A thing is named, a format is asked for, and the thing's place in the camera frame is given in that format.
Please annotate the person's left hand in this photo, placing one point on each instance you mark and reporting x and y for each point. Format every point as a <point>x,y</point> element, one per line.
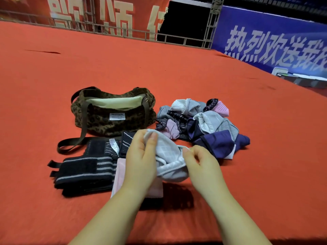
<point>139,165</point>

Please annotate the person's right hand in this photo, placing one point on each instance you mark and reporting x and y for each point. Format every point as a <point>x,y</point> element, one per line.
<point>207,173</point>

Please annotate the person's right thumb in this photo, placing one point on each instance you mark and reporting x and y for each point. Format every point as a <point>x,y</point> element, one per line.
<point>189,160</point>

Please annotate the person's left thumb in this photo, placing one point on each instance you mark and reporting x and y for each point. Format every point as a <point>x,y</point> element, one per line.
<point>151,147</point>

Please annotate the light grey checked cloth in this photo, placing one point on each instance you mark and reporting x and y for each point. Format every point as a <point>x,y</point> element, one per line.
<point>168,160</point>

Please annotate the leopard print shoulder bag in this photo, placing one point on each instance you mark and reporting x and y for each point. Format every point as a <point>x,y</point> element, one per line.
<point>115,119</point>

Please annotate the person's right forearm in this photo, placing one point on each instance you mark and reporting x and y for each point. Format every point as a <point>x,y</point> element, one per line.
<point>235,221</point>

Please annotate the person's left forearm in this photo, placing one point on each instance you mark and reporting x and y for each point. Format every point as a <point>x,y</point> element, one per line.
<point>107,219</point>

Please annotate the dark pinstriped folded garment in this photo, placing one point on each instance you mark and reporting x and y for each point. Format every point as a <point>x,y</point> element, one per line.
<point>126,144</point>

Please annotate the pink garment black lace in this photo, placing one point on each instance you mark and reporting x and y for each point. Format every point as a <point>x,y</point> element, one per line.
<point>170,128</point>
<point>219,108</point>

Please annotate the navy blue garment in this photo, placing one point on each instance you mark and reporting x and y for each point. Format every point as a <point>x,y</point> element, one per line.
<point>219,144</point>

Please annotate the black patterned lace garment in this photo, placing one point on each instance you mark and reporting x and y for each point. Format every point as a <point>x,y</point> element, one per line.
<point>180,121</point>

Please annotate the pale pink folded garment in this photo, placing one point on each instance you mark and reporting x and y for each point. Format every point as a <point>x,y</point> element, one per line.
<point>118,176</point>

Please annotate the light grey crumpled garment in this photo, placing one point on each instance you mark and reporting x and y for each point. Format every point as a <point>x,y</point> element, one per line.
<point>208,121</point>

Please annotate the grey textured garment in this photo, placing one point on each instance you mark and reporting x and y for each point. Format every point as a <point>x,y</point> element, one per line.
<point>230,128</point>

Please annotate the white grey ribbed garment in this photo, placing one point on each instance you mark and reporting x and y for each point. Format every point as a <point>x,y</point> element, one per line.
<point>186,105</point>

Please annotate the black grey-striped folded garment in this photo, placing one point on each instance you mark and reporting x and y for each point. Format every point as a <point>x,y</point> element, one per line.
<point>86,168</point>

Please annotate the grey metal railing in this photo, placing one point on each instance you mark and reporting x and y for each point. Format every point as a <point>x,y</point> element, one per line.
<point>122,31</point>

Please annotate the grey flat box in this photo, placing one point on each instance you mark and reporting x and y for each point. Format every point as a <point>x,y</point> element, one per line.
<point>301,79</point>

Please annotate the red banner white characters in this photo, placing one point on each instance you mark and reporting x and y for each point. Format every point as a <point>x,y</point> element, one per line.
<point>115,12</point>

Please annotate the grey metal truss column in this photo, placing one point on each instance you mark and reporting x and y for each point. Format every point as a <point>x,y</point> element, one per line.
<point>213,20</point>

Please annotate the blue banner white characters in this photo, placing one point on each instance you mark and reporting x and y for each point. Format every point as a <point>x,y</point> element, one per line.
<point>270,38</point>

